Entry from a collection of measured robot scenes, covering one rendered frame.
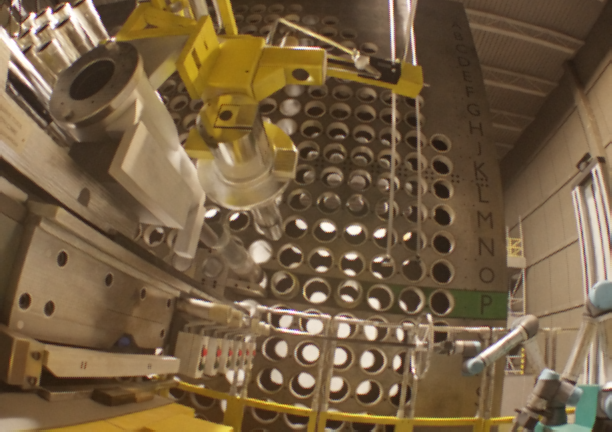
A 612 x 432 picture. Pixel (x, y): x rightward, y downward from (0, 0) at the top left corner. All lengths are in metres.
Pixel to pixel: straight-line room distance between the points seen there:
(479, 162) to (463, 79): 1.26
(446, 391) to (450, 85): 3.44
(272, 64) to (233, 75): 0.14
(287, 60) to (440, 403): 2.90
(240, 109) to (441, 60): 3.99
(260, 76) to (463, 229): 2.75
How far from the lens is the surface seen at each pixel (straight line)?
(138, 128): 0.87
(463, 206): 3.63
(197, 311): 1.24
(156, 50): 1.18
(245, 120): 1.08
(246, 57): 1.26
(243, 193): 1.27
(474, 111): 4.39
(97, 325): 0.91
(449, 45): 5.18
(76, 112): 1.01
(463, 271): 3.40
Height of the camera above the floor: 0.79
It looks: 24 degrees up
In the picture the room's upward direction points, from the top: 9 degrees clockwise
